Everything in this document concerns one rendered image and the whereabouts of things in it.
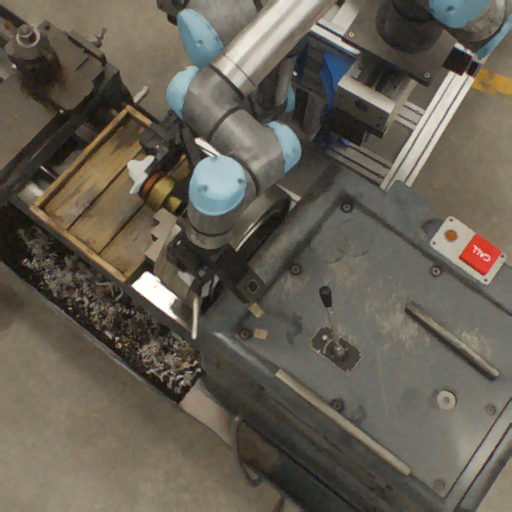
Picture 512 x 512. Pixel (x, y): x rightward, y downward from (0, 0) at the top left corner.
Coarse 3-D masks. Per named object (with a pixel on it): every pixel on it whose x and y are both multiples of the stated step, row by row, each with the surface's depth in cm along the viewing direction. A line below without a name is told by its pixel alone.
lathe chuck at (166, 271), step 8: (272, 184) 154; (176, 232) 146; (168, 240) 147; (160, 248) 148; (160, 256) 149; (160, 264) 150; (168, 264) 149; (160, 272) 152; (168, 272) 150; (176, 272) 149; (168, 280) 152; (176, 280) 150; (168, 288) 155; (176, 288) 152; (184, 288) 150; (176, 296) 156; (184, 296) 152
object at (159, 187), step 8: (152, 176) 160; (160, 176) 160; (168, 176) 161; (144, 184) 160; (152, 184) 159; (160, 184) 159; (168, 184) 159; (144, 192) 160; (152, 192) 159; (160, 192) 158; (168, 192) 158; (144, 200) 162; (152, 200) 159; (160, 200) 158; (168, 200) 159; (176, 200) 159; (152, 208) 161; (160, 208) 159; (168, 208) 160; (176, 208) 159; (184, 208) 164; (176, 216) 163
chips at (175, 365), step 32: (0, 224) 216; (32, 224) 216; (0, 256) 213; (32, 256) 213; (64, 256) 213; (64, 288) 206; (96, 288) 206; (96, 320) 204; (128, 320) 205; (160, 320) 205; (128, 352) 202; (160, 352) 200; (192, 352) 202; (160, 384) 202; (192, 384) 202
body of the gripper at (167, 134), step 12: (168, 120) 166; (180, 120) 167; (144, 132) 163; (156, 132) 163; (168, 132) 165; (192, 132) 168; (144, 144) 162; (156, 144) 163; (168, 144) 162; (180, 144) 164; (168, 156) 162; (180, 156) 167; (168, 168) 166
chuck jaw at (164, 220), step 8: (160, 216) 159; (168, 216) 159; (160, 224) 158; (168, 224) 158; (152, 232) 157; (160, 232) 157; (168, 232) 157; (160, 240) 157; (152, 248) 156; (152, 256) 155; (152, 264) 158; (160, 280) 158
